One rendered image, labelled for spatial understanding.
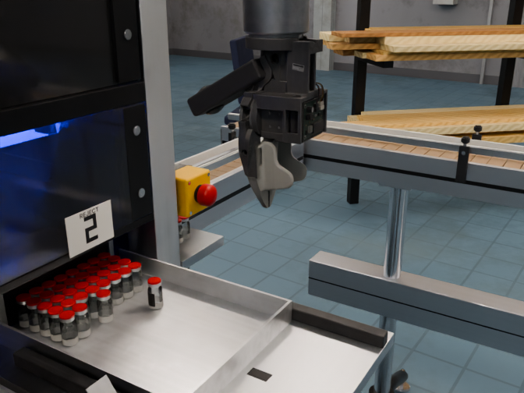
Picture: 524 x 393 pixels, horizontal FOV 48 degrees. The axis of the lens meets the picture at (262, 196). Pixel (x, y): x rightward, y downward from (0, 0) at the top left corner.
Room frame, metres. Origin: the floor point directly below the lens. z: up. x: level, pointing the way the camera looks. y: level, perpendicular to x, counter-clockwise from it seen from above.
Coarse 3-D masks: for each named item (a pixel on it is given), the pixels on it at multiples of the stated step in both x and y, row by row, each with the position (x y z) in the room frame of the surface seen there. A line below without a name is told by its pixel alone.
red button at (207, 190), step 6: (204, 186) 0.96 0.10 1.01; (210, 186) 0.96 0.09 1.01; (198, 192) 0.96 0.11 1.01; (204, 192) 0.95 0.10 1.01; (210, 192) 0.96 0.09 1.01; (216, 192) 0.97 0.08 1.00; (198, 198) 0.96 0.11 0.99; (204, 198) 0.95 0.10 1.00; (210, 198) 0.96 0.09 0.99; (216, 198) 0.97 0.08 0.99; (204, 204) 0.95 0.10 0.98; (210, 204) 0.96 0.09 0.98
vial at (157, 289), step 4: (148, 284) 0.78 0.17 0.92; (160, 284) 0.78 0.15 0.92; (148, 288) 0.78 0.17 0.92; (152, 288) 0.78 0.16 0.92; (156, 288) 0.78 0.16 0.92; (160, 288) 0.78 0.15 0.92; (152, 292) 0.77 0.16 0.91; (156, 292) 0.77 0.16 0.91; (160, 292) 0.78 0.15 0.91; (156, 296) 0.77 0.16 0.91; (160, 296) 0.78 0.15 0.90; (156, 300) 0.77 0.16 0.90; (160, 300) 0.78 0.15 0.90; (156, 304) 0.77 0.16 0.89; (160, 304) 0.78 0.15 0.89; (152, 308) 0.77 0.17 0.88; (156, 308) 0.77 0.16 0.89; (160, 308) 0.78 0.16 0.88
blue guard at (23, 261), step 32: (64, 128) 0.75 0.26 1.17; (96, 128) 0.79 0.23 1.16; (0, 160) 0.66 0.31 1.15; (32, 160) 0.70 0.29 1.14; (64, 160) 0.74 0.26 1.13; (96, 160) 0.79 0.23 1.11; (0, 192) 0.66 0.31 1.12; (32, 192) 0.69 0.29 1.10; (64, 192) 0.74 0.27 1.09; (96, 192) 0.78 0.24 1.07; (128, 192) 0.84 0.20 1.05; (0, 224) 0.65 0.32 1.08; (32, 224) 0.69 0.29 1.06; (64, 224) 0.73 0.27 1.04; (128, 224) 0.83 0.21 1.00; (0, 256) 0.65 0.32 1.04; (32, 256) 0.68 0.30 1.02
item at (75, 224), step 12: (108, 204) 0.80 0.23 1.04; (72, 216) 0.74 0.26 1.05; (84, 216) 0.76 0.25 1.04; (96, 216) 0.78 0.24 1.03; (108, 216) 0.80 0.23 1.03; (72, 228) 0.74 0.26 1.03; (84, 228) 0.76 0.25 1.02; (96, 228) 0.78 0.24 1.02; (108, 228) 0.80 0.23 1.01; (72, 240) 0.74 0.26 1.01; (84, 240) 0.76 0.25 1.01; (96, 240) 0.77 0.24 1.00; (72, 252) 0.73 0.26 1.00
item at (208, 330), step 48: (144, 288) 0.84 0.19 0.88; (192, 288) 0.83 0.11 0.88; (240, 288) 0.79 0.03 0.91; (0, 336) 0.68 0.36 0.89; (96, 336) 0.70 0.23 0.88; (144, 336) 0.70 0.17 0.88; (192, 336) 0.70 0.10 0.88; (240, 336) 0.70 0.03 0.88; (144, 384) 0.60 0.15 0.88; (192, 384) 0.60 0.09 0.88
